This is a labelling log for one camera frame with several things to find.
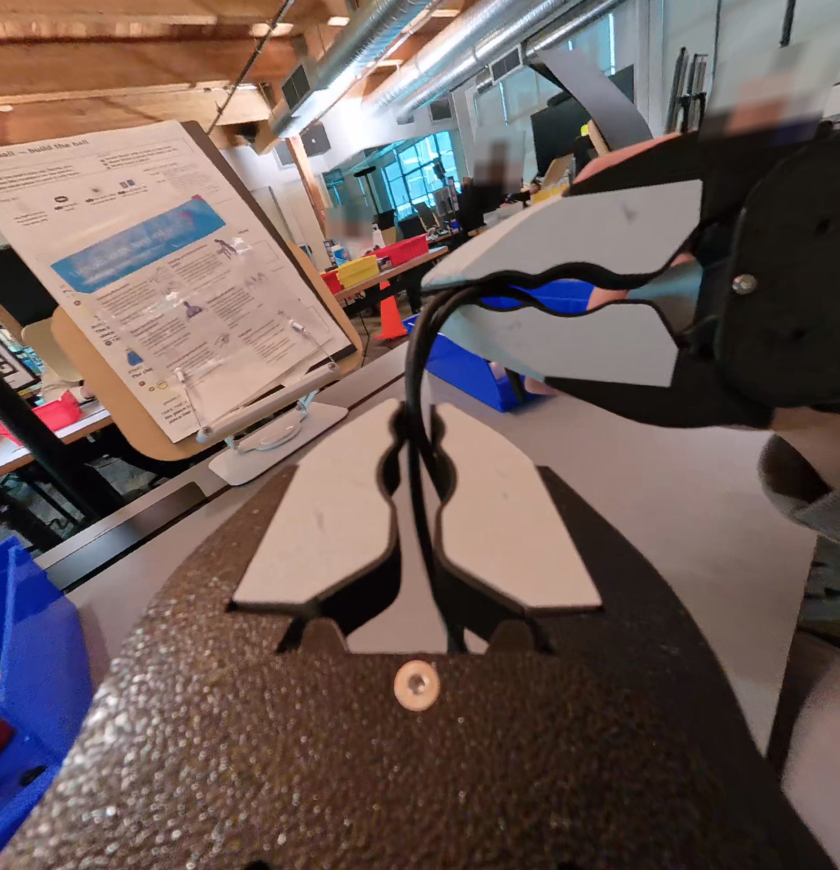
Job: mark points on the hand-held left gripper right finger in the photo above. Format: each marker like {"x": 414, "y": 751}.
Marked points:
{"x": 522, "y": 537}

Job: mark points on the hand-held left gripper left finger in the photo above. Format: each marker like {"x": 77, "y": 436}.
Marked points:
{"x": 318, "y": 530}

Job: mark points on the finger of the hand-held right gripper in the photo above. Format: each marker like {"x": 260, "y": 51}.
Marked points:
{"x": 597, "y": 231}
{"x": 597, "y": 346}

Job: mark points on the blue plastic bin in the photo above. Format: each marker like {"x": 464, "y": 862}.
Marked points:
{"x": 39, "y": 646}
{"x": 461, "y": 380}

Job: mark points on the grey desk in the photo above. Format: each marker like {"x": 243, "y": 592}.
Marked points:
{"x": 664, "y": 510}

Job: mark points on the person's right hand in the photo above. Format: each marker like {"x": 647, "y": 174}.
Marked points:
{"x": 617, "y": 160}

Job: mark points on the red plastic bin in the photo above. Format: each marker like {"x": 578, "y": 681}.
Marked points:
{"x": 410, "y": 248}
{"x": 53, "y": 414}

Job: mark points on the orange traffic cone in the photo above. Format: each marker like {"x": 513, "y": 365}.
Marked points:
{"x": 391, "y": 323}

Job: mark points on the yellow plastic bin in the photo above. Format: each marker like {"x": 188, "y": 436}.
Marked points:
{"x": 357, "y": 272}

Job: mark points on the white instruction sheet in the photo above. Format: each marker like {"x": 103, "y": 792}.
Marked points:
{"x": 189, "y": 285}

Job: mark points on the black metal pole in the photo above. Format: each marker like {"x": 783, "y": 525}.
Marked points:
{"x": 32, "y": 435}

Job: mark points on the beige document stand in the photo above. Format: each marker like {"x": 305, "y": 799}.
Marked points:
{"x": 49, "y": 353}

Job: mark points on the framed marker sign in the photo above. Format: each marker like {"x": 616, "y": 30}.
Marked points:
{"x": 2, "y": 367}

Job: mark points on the person's grey sweatshirt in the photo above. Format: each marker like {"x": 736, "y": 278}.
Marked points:
{"x": 828, "y": 815}

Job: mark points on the silver ventilation duct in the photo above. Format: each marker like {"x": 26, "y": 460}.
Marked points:
{"x": 474, "y": 47}
{"x": 345, "y": 54}

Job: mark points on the black wall speaker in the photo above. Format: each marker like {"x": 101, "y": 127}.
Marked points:
{"x": 315, "y": 139}

